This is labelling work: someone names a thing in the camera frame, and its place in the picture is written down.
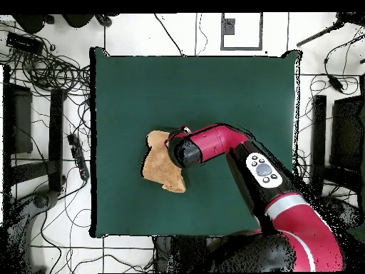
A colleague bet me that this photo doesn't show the orange terry towel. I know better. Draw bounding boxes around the orange terry towel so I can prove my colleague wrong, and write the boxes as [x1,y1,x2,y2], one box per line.
[141,130,187,194]

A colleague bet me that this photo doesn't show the dark green table cloth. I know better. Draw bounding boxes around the dark green table cloth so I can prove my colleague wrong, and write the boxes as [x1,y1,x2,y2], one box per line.
[89,46,302,240]

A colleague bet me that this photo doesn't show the black power strip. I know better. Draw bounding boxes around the black power strip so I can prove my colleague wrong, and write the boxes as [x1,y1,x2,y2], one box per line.
[67,133,91,181]

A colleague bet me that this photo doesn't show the black metal stand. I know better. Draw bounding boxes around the black metal stand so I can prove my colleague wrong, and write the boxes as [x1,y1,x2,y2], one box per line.
[2,65,68,201]
[309,93,365,198]

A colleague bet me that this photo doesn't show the black chair caster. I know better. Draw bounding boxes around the black chair caster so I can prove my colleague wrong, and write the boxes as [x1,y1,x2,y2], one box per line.
[96,14,113,29]

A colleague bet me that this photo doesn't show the person's dark shoe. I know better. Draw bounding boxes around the person's dark shoe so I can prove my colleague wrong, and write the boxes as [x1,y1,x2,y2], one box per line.
[11,14,55,35]
[61,14,96,29]

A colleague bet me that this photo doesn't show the black power adapter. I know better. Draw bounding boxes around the black power adapter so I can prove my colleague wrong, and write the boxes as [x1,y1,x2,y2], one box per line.
[327,74,344,93]

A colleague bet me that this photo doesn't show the black tripod leg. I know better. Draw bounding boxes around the black tripod leg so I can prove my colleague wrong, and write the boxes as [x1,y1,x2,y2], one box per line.
[296,12,365,48]

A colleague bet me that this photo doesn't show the black electronics box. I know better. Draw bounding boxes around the black electronics box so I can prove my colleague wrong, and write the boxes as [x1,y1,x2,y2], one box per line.
[5,31,44,56]

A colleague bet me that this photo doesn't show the thin black cable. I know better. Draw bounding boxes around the thin black cable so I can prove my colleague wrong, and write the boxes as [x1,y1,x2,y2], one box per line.
[153,12,184,57]

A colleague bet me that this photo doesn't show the grey square floor frame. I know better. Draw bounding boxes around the grey square floor frame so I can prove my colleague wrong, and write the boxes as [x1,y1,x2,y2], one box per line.
[220,12,263,51]

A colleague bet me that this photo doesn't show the tangle of black cables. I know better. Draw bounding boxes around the tangle of black cables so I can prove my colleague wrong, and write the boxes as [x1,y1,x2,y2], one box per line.
[0,22,91,96]

